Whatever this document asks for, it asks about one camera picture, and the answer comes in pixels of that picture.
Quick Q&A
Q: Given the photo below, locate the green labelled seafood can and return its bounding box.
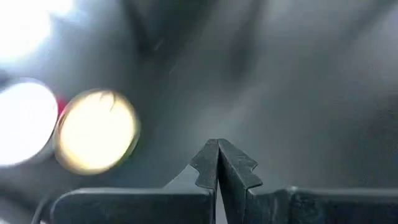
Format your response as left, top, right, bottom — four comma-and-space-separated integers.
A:
52, 88, 141, 175

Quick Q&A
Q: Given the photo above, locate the red seafood can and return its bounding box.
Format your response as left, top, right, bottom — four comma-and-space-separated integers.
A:
0, 77, 68, 169

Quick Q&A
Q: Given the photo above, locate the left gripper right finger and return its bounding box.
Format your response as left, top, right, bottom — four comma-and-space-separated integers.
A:
217, 139, 398, 224

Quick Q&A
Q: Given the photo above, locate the black table mat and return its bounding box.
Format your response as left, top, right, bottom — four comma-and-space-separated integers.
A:
0, 0, 398, 224

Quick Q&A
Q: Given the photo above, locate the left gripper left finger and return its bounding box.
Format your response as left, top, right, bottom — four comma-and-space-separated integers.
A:
49, 138, 220, 224

